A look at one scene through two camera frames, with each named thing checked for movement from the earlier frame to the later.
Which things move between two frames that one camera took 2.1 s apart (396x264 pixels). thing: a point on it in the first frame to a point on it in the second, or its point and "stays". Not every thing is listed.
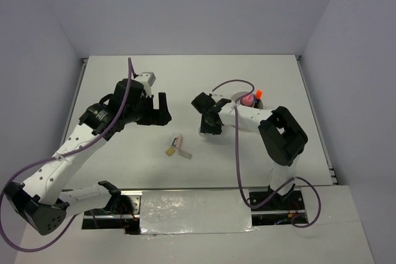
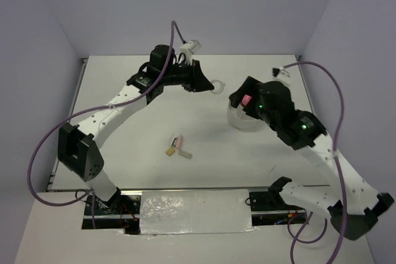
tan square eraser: [170, 151] stays
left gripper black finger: [164, 115] to [200, 82]
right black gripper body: [206, 126] to [250, 88]
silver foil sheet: [195, 211] stays
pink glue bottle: [247, 100] stays
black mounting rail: [278, 206] stays
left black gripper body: [147, 115] to [183, 76]
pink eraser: [179, 143] stays
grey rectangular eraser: [185, 154] stays
